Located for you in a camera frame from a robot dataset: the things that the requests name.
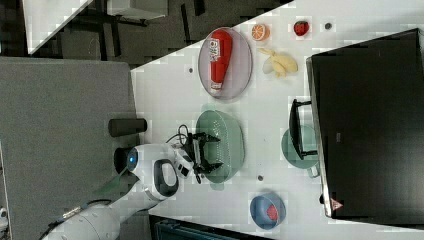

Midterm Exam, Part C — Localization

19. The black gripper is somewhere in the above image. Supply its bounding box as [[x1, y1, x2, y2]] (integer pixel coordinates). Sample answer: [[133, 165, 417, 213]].
[[187, 132, 222, 174]]

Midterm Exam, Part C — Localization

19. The green strainer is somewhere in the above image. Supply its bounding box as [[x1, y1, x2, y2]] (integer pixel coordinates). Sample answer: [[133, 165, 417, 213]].
[[195, 107, 245, 191]]

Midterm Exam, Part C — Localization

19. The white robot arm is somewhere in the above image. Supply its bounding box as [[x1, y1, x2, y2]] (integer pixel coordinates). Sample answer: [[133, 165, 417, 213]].
[[39, 132, 220, 240]]

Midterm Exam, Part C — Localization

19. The blue bowl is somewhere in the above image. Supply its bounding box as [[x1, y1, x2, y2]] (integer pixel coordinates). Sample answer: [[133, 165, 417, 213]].
[[250, 192, 286, 230]]

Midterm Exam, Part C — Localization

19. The large black stove burner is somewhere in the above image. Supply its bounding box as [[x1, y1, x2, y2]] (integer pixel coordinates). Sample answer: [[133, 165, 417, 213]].
[[114, 148, 131, 174]]

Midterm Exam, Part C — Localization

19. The red strawberry in bowl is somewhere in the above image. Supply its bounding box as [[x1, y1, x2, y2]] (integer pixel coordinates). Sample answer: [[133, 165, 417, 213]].
[[267, 205, 279, 221]]

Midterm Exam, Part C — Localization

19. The green spatula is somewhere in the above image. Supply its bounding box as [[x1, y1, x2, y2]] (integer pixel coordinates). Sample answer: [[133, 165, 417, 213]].
[[93, 169, 134, 200]]

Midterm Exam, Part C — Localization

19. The small black stove burner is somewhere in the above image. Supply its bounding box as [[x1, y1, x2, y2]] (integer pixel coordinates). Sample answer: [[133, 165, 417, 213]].
[[108, 118, 147, 137]]

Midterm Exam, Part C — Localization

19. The grey round plate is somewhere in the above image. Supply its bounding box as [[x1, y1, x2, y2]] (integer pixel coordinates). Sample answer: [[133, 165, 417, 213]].
[[198, 27, 252, 100]]

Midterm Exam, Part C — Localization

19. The green cup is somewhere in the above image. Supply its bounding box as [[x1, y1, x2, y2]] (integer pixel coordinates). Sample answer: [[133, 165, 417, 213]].
[[281, 125, 320, 178]]

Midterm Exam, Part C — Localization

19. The red ketchup bottle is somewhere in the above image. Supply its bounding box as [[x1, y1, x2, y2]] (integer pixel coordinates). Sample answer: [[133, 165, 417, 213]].
[[208, 29, 233, 94]]

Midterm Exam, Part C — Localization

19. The peeled banana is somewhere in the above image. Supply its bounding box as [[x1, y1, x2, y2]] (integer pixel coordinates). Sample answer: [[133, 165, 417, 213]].
[[258, 48, 298, 77]]

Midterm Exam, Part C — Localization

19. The orange half slice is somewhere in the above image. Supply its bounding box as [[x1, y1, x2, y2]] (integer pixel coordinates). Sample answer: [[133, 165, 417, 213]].
[[251, 24, 270, 41]]

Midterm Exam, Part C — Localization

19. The red strawberry on table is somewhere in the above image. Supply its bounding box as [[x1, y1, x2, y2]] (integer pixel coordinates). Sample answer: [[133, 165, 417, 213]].
[[293, 21, 310, 36]]

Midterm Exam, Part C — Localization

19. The black toaster oven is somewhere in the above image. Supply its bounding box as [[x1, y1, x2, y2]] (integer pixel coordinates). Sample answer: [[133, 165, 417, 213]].
[[289, 29, 424, 229]]

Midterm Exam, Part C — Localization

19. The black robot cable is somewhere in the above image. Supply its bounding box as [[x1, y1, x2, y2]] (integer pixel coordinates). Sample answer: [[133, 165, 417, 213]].
[[165, 124, 190, 146]]

